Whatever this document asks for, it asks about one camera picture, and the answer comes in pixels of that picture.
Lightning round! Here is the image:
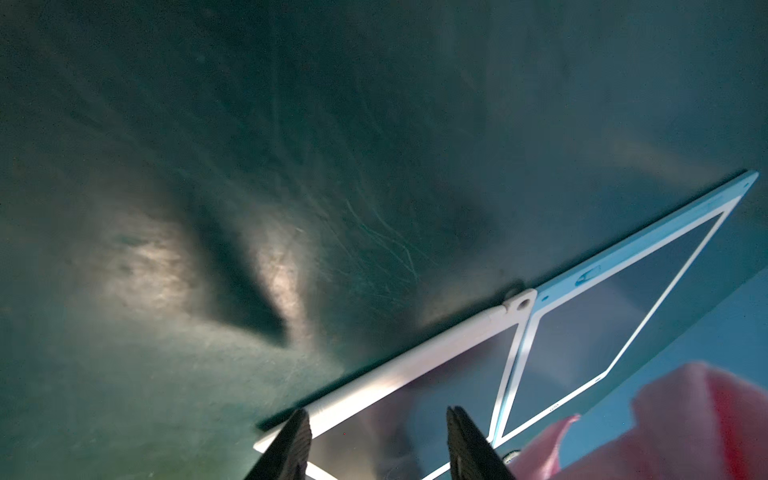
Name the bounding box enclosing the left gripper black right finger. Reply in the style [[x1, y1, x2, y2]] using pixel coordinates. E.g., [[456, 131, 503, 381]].
[[446, 406, 515, 480]]

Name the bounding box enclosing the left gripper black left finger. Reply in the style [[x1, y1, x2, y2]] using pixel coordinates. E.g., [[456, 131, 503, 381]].
[[245, 409, 312, 480]]

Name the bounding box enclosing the blue-edged white drawing tablet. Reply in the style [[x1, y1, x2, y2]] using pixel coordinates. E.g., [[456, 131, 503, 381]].
[[492, 171, 759, 447]]

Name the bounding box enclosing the pink cloth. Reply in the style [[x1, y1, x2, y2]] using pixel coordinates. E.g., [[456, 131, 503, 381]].
[[507, 363, 767, 479]]

